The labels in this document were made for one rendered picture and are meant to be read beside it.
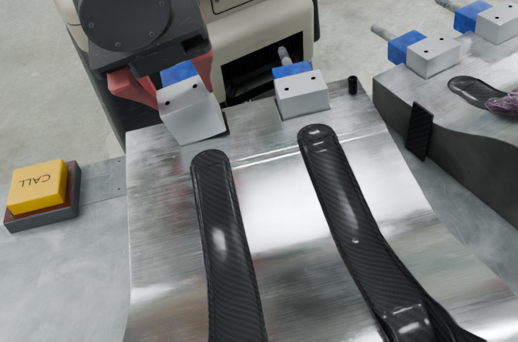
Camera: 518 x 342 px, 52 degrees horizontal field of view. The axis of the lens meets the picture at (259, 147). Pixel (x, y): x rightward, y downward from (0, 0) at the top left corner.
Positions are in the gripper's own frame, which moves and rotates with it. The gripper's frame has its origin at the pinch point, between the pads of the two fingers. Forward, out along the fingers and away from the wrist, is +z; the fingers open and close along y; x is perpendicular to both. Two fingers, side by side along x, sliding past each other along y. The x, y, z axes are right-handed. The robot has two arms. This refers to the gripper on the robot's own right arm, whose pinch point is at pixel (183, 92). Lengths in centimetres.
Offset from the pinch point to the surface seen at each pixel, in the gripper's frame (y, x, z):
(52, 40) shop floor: -87, 187, 114
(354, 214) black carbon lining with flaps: 11.3, -16.2, 5.3
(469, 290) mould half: 15.9, -27.2, -0.6
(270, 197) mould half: 4.8, -12.3, 4.2
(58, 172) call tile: -18.6, 3.3, 8.0
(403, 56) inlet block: 24.5, 5.5, 12.8
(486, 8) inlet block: 37.4, 10.2, 15.1
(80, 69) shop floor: -71, 153, 111
